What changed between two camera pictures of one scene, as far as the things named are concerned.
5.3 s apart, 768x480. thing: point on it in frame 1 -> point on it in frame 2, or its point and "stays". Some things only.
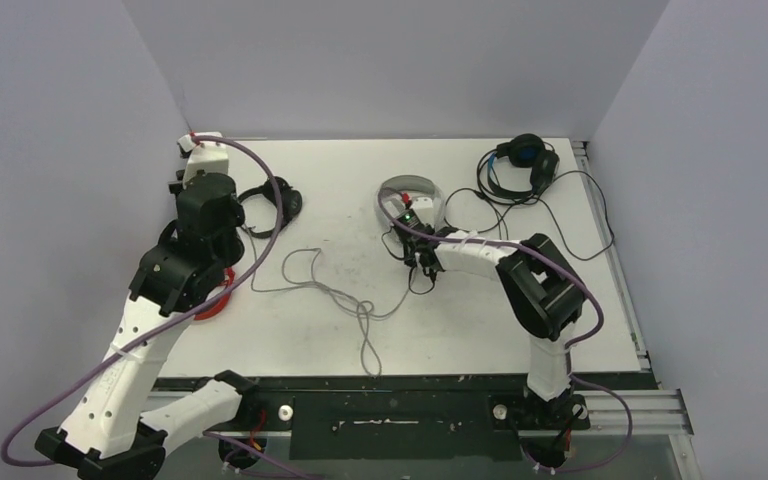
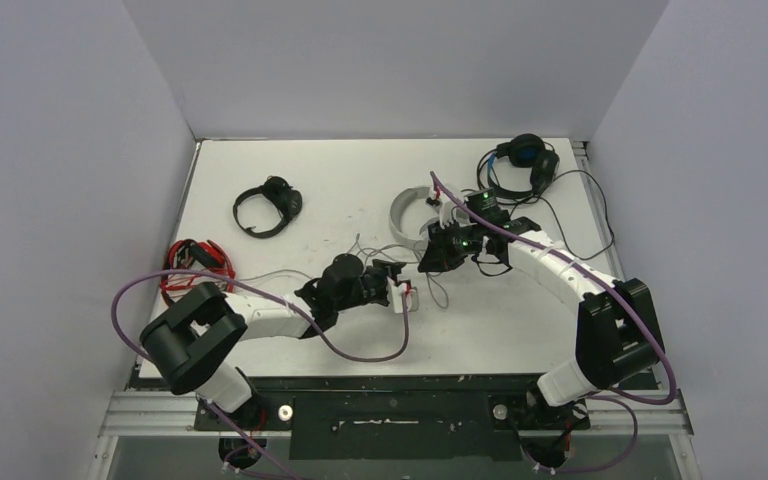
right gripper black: (408, 234) -> (437, 250)
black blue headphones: (526, 150) stays
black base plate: (469, 417) stays
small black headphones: (291, 201) stays
